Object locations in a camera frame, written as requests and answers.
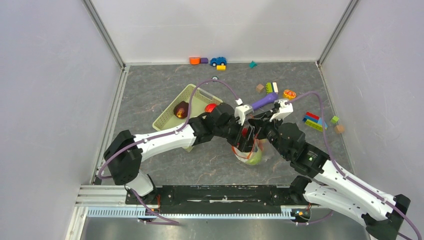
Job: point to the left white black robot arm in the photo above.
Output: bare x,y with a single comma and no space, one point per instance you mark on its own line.
124,155

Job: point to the purple small block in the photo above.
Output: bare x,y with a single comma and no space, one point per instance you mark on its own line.
204,60

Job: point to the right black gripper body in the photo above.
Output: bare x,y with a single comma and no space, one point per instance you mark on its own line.
267,129

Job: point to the orange yellow round toy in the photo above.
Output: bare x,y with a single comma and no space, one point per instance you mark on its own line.
289,94

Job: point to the small green cube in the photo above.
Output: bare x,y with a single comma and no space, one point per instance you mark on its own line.
335,119

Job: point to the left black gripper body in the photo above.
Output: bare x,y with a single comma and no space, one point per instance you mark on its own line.
232,131

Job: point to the teal triangular block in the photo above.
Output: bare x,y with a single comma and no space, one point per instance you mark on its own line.
253,64

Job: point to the green white toy bricks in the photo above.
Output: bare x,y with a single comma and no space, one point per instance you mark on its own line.
271,87

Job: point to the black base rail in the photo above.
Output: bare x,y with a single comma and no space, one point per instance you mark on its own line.
227,199

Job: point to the red toy apple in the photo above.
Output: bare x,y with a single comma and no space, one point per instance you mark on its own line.
210,107

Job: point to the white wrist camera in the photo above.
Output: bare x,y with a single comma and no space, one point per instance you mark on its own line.
241,111
282,109

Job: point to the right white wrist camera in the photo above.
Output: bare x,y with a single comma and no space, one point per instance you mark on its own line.
282,109

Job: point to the yellow toy brick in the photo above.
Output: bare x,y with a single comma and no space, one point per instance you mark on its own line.
220,67

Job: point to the brown wooden cube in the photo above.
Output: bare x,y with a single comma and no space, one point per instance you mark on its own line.
260,88

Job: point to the tan wooden cube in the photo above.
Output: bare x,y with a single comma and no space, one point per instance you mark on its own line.
339,129

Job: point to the light green plastic basket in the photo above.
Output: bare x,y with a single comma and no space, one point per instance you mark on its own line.
190,102

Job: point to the purple flashlight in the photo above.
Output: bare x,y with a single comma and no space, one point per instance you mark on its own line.
268,99

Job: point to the blue toy car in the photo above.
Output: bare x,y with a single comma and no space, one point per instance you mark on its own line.
218,61

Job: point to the multicolour brick stack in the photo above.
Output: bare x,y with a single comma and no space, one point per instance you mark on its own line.
314,121

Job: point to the orange half round block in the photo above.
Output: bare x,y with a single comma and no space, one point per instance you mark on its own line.
194,60

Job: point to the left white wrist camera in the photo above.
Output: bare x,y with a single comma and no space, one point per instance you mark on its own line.
241,111

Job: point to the green toy cabbage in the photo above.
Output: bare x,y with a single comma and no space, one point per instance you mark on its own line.
254,157

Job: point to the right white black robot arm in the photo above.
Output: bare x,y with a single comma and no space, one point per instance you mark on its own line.
328,184

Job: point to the dark brown toy fruit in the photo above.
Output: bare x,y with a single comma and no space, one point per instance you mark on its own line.
181,110

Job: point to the clear orange zip top bag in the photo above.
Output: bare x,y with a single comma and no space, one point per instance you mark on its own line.
268,150

